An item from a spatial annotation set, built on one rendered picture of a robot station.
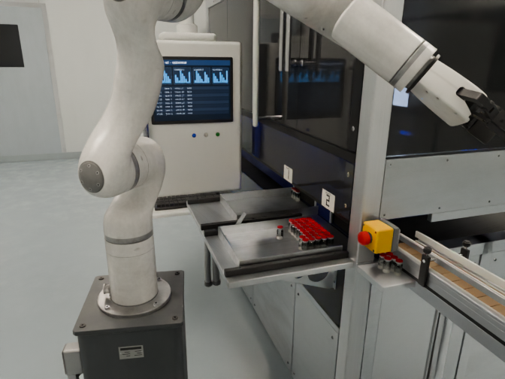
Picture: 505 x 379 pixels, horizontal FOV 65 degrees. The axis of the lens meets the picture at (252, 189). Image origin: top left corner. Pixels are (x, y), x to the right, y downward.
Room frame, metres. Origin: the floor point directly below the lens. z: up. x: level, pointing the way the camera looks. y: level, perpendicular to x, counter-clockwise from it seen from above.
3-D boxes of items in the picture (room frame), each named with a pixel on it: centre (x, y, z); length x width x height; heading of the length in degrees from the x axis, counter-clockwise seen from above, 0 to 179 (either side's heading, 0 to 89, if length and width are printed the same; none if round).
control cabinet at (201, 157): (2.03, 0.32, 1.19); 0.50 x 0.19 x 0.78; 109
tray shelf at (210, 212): (1.37, -0.05, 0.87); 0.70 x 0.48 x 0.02; 19
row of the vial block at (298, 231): (1.23, -0.17, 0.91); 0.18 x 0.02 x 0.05; 19
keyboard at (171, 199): (1.82, 0.28, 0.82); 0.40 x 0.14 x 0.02; 108
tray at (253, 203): (1.56, -0.06, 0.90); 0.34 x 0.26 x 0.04; 109
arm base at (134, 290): (0.92, 0.31, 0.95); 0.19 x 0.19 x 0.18
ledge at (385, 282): (1.04, -0.41, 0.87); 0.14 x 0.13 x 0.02; 109
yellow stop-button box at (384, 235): (1.04, -0.36, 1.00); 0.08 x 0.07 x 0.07; 109
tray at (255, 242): (1.21, -0.08, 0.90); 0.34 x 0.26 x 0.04; 109
